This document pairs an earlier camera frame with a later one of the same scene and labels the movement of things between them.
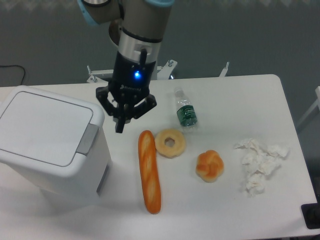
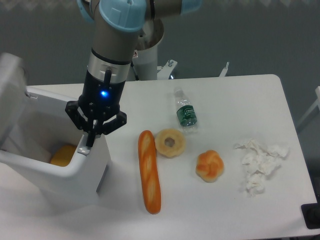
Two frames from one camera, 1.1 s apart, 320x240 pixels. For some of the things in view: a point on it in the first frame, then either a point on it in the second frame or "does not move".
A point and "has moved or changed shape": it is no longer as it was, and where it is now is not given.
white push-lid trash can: (57, 141) has moved or changed shape
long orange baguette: (149, 171) does not move
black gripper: (131, 80) to (100, 100)
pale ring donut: (169, 152) does not move
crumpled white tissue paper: (259, 160) does not move
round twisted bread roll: (210, 165) does not move
